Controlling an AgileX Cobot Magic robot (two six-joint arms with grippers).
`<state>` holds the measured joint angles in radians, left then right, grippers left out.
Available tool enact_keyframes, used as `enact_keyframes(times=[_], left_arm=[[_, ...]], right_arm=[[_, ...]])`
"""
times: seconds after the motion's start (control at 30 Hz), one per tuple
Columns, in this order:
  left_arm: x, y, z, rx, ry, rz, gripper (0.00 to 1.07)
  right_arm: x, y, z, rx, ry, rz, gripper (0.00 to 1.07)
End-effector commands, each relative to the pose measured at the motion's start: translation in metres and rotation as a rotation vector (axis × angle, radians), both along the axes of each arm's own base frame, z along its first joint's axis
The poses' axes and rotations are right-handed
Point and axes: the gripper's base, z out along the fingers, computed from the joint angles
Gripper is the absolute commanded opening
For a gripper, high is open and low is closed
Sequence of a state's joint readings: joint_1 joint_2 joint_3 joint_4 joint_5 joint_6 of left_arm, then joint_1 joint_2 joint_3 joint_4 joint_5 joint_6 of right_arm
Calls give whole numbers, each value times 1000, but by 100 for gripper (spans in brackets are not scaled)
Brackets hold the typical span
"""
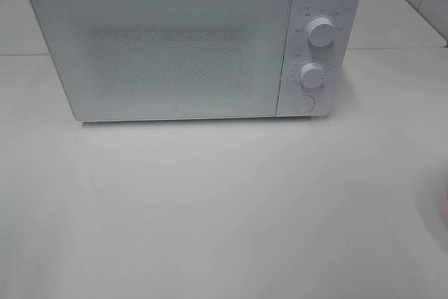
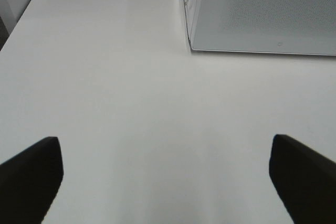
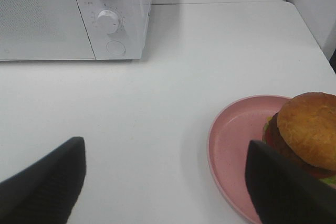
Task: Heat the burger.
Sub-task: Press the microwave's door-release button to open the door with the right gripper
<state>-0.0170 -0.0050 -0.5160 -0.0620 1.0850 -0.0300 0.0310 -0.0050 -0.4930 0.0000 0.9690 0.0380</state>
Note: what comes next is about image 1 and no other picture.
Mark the round white door button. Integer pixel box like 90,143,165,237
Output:
293,95,315,116

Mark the white microwave door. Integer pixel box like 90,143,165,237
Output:
30,0,290,122

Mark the lower white timer knob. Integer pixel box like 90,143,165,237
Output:
298,62,326,89

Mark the upper white power knob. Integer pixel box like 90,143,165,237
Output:
305,15,337,48

